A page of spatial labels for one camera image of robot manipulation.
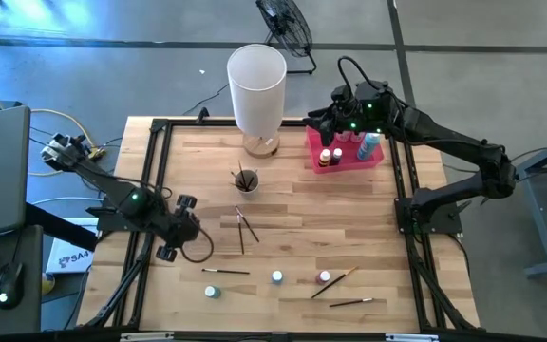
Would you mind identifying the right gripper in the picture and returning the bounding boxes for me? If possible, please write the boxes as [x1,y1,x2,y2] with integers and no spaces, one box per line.
[303,80,396,147]

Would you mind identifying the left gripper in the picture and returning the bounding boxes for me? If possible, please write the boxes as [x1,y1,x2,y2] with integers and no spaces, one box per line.
[155,193,204,263]

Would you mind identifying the pink plastic tray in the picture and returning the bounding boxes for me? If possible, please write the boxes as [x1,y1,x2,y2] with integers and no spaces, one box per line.
[305,123,386,175]

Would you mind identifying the large teal paint bottle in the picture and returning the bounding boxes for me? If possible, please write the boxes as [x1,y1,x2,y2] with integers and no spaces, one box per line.
[356,131,382,162]

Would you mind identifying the long black paintbrush tan tip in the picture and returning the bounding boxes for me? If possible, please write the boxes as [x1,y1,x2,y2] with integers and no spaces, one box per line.
[310,265,359,300]

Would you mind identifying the white table lamp wooden base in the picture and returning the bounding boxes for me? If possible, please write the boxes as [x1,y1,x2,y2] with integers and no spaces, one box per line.
[226,43,288,160]

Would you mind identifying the beige paper cup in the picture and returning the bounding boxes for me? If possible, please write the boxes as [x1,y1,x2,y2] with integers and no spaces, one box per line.
[234,169,260,196]

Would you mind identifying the black floor fan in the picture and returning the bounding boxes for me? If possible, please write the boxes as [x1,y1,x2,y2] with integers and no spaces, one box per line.
[255,0,318,76]

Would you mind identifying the white cardboard box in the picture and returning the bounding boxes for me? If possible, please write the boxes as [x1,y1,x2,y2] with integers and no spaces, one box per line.
[45,237,95,276]

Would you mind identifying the grey side desk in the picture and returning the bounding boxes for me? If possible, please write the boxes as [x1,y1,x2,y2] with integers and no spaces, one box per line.
[0,222,45,336]

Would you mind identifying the black computer mouse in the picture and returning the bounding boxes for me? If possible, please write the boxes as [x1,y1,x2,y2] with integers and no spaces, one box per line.
[0,259,25,311]

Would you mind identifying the black aluminium table frame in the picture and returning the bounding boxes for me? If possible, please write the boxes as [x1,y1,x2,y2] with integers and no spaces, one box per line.
[76,106,483,342]

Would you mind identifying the black floor cable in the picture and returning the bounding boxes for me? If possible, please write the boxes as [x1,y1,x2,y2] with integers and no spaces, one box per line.
[181,83,231,117]

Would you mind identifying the yellow floor cable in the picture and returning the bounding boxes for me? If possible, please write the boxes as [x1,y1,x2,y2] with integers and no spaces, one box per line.
[0,78,106,178]

